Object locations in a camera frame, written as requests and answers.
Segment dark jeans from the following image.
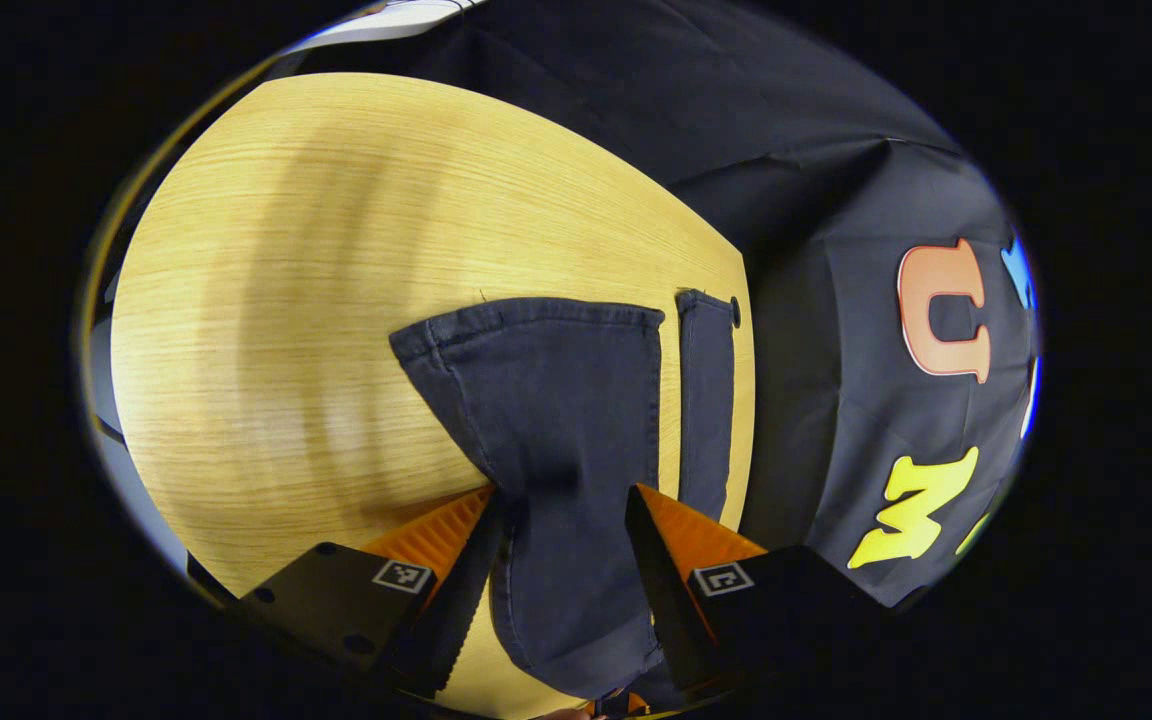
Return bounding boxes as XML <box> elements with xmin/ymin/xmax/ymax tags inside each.
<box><xmin>388</xmin><ymin>288</ymin><xmax>739</xmax><ymax>713</ymax></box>

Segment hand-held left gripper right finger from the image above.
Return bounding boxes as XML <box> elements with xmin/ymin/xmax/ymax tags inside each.
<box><xmin>622</xmin><ymin>482</ymin><xmax>899</xmax><ymax>703</ymax></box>

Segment black backdrop cloth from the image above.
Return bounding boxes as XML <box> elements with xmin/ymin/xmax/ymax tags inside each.
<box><xmin>266</xmin><ymin>0</ymin><xmax>1042</xmax><ymax>611</ymax></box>

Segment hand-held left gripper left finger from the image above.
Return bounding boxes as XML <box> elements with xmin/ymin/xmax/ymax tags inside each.
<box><xmin>234</xmin><ymin>485</ymin><xmax>509</xmax><ymax>701</ymax></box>

